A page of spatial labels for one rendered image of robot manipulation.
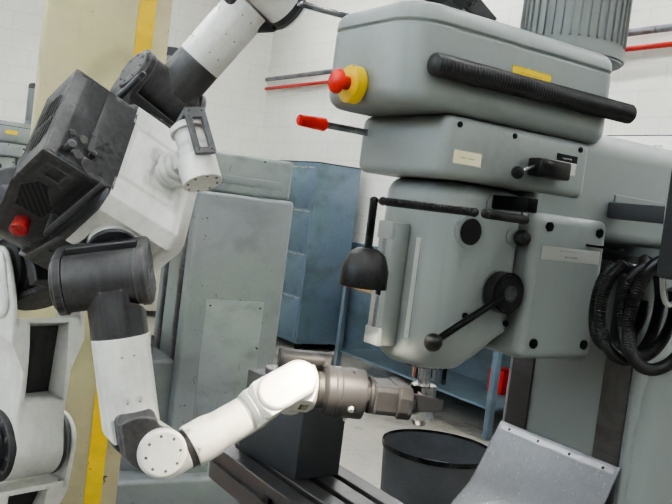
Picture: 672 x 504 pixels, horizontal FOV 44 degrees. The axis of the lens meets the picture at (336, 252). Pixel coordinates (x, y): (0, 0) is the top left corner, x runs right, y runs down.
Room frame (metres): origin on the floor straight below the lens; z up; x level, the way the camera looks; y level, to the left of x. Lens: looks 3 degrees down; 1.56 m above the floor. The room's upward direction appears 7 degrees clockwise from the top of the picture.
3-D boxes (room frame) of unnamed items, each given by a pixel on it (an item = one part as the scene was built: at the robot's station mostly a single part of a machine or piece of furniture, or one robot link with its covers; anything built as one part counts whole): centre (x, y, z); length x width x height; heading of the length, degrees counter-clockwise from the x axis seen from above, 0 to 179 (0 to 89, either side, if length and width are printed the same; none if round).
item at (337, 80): (1.33, 0.03, 1.76); 0.04 x 0.03 x 0.04; 33
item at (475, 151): (1.49, -0.22, 1.68); 0.34 x 0.24 x 0.10; 123
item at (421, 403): (1.44, -0.19, 1.24); 0.06 x 0.02 x 0.03; 99
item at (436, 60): (1.36, -0.29, 1.79); 0.45 x 0.04 x 0.04; 123
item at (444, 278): (1.47, -0.19, 1.47); 0.21 x 0.19 x 0.32; 33
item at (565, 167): (1.39, -0.31, 1.66); 0.12 x 0.04 x 0.04; 123
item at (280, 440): (1.83, 0.05, 1.09); 0.22 x 0.12 x 0.20; 40
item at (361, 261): (1.26, -0.05, 1.48); 0.07 x 0.07 x 0.06
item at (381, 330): (1.41, -0.09, 1.45); 0.04 x 0.04 x 0.21; 33
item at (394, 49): (1.47, -0.20, 1.81); 0.47 x 0.26 x 0.16; 123
